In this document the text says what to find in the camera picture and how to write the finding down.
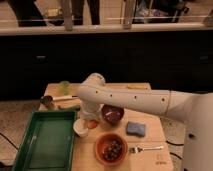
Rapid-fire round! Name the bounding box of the orange bowl with grapes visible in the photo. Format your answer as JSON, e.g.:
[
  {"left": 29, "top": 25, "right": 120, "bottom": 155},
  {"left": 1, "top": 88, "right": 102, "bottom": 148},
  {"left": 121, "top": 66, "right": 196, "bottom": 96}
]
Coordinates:
[{"left": 94, "top": 133, "right": 127, "bottom": 166}]

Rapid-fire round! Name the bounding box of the silver fork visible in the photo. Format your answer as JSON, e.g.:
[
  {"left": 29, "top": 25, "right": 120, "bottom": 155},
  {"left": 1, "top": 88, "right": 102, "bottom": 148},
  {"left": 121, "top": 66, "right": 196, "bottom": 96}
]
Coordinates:
[{"left": 129, "top": 146, "right": 163, "bottom": 154}]

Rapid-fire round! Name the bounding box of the green plastic cup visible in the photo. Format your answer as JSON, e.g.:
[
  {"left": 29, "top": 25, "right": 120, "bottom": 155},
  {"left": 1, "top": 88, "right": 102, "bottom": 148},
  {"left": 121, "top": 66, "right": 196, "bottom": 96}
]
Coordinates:
[{"left": 59, "top": 81, "right": 69, "bottom": 95}]

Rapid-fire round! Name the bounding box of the yellow banana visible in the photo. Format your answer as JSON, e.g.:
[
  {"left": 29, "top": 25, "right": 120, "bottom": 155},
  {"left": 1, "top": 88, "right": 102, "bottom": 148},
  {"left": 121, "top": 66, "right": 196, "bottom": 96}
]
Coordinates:
[{"left": 127, "top": 85, "right": 149, "bottom": 90}]

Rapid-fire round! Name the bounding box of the white paper cup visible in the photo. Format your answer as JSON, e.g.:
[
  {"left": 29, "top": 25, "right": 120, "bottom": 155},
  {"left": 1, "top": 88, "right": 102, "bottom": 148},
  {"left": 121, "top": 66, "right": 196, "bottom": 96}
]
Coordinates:
[{"left": 73, "top": 119, "right": 89, "bottom": 137}]

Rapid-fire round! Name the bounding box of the green plastic tray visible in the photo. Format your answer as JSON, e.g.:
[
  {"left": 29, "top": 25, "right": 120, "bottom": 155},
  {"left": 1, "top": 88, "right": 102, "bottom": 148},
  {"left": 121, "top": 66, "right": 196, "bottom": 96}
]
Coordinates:
[{"left": 12, "top": 110, "right": 77, "bottom": 171}]

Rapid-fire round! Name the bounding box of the blue sponge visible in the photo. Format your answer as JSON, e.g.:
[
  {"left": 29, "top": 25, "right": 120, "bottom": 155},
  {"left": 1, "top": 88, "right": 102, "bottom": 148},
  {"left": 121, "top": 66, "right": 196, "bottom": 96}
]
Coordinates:
[{"left": 126, "top": 122, "right": 146, "bottom": 137}]

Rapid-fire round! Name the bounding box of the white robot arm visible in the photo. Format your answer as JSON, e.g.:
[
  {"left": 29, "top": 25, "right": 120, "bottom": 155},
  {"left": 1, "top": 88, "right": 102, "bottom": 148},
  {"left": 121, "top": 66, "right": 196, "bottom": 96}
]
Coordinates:
[{"left": 76, "top": 73, "right": 213, "bottom": 171}]

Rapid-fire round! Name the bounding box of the dark red bowl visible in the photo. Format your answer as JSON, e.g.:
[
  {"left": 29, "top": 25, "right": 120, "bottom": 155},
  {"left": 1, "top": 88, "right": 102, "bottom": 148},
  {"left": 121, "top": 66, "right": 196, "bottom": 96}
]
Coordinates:
[{"left": 101, "top": 105, "right": 124, "bottom": 125}]

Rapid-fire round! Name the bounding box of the black cable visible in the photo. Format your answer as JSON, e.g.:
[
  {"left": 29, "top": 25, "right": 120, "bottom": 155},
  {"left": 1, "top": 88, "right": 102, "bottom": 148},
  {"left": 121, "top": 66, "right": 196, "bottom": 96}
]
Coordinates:
[{"left": 165, "top": 139, "right": 185, "bottom": 147}]

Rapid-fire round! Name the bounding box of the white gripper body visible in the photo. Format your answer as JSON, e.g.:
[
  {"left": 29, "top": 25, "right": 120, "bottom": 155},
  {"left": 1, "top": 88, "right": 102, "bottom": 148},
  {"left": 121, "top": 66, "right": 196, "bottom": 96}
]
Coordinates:
[{"left": 80, "top": 104, "right": 100, "bottom": 128}]

